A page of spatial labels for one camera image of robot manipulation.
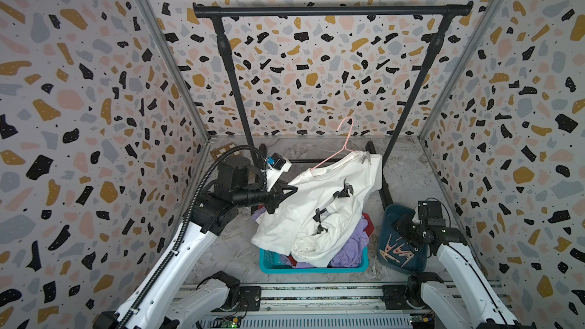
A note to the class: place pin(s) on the teal laundry basket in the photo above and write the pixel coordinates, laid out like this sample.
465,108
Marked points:
270,263

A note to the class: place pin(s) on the white printed t-shirt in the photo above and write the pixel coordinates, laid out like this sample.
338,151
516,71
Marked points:
338,190

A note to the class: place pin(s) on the purple garment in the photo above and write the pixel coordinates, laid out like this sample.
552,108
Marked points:
336,248

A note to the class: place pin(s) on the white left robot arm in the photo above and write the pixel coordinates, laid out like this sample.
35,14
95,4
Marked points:
242,177

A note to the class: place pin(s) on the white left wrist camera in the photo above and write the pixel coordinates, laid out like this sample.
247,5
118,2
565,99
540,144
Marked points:
276,166

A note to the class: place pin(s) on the aluminium corner profile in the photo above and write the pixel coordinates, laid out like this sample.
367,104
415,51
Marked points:
162,45
475,41

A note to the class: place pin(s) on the dark teal clothespin bin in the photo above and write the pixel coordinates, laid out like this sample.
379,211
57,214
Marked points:
394,252

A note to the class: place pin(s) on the red garment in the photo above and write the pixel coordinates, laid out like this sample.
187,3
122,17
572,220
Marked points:
369,228

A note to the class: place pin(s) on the aluminium corner profile right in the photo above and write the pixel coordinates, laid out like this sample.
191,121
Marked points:
475,41

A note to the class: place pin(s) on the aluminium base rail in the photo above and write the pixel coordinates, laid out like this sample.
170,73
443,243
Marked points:
317,305

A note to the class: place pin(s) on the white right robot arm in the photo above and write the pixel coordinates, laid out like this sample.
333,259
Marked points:
481,307

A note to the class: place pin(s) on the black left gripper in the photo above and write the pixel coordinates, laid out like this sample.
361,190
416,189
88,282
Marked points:
276,195

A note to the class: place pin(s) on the aluminium corner profile left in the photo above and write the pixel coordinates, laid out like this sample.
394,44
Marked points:
162,45

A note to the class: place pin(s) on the wooden chessboard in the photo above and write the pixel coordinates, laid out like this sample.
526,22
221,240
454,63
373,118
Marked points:
217,152

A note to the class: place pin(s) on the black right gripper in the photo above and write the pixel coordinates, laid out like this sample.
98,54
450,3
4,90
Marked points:
401,224

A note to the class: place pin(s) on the dark grey clothes rack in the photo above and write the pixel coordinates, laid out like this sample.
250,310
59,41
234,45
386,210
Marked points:
447,12

